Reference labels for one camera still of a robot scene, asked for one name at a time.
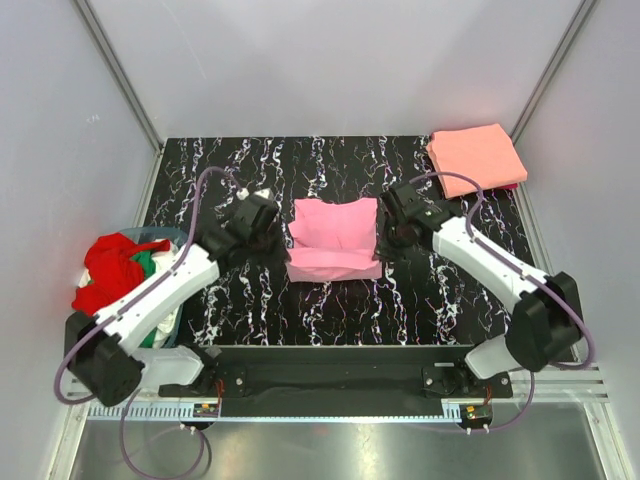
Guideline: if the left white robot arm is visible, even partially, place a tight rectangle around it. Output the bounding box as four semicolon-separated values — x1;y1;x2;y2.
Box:
65;189;280;407

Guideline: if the white t shirt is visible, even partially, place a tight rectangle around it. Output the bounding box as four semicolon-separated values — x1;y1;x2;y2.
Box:
79;238;189;349

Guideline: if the blue laundry basket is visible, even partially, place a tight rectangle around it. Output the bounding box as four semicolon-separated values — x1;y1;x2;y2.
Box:
67;227;190;351

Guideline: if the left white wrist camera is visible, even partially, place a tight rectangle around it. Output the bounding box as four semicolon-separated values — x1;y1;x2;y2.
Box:
236;187;274;201

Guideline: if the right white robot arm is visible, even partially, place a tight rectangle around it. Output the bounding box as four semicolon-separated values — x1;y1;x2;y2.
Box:
376;184;584;397

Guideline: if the green t shirt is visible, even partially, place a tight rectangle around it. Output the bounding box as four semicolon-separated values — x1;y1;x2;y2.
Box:
130;250;156;348

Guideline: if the red t shirt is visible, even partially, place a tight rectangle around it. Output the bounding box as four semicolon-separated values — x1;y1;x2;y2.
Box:
71;233;144;316

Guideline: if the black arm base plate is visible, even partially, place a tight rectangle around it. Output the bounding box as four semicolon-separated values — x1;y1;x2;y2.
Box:
159;345;513;399

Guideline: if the pink t shirt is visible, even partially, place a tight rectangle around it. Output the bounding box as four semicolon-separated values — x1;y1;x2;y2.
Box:
286;198;383;283

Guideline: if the folded magenta t shirt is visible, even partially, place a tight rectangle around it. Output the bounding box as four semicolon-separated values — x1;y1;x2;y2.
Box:
496;183;519;190

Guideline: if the folded salmon t shirt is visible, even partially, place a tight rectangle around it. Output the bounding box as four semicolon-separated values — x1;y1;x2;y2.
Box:
427;123;528;190

